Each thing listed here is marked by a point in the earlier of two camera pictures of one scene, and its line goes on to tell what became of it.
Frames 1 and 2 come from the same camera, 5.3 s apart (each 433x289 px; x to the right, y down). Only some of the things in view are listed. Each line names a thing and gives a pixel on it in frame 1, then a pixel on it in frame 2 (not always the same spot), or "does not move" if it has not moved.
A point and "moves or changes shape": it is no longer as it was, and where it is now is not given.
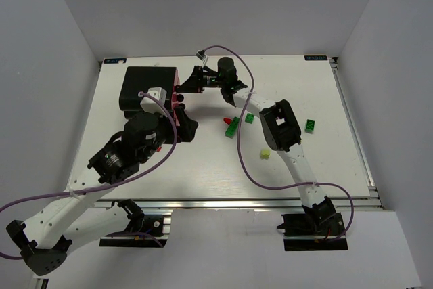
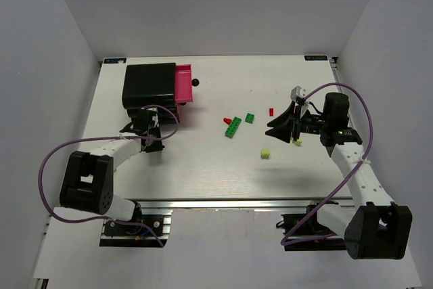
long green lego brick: [232, 128] does not move
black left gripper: [174, 117] to [146, 124]
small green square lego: [249, 118] does not move
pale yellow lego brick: [265, 153] does not move
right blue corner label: [316, 57] does not move
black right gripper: [204, 79] to [296, 123]
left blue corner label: [115, 60] does not move
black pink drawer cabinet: [134, 80] moves or changes shape
